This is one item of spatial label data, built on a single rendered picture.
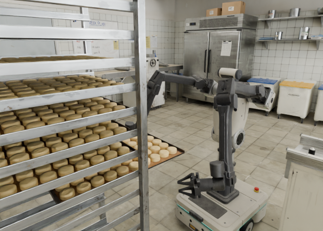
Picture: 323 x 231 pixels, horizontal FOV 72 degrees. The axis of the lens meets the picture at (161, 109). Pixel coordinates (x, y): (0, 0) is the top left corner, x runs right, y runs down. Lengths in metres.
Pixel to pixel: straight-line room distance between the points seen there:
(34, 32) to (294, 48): 5.24
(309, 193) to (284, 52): 4.37
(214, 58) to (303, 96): 1.88
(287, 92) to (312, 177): 3.60
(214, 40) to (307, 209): 4.16
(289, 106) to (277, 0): 2.27
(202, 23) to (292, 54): 2.03
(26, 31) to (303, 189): 1.46
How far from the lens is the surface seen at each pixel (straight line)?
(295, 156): 1.46
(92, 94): 0.75
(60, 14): 1.15
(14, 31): 0.68
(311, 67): 5.52
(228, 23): 5.13
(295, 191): 1.54
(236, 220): 1.87
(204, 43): 5.32
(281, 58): 5.62
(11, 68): 0.68
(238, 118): 1.65
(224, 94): 1.12
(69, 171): 0.84
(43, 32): 0.69
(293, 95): 4.96
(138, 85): 0.80
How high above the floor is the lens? 1.47
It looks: 16 degrees down
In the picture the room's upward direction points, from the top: straight up
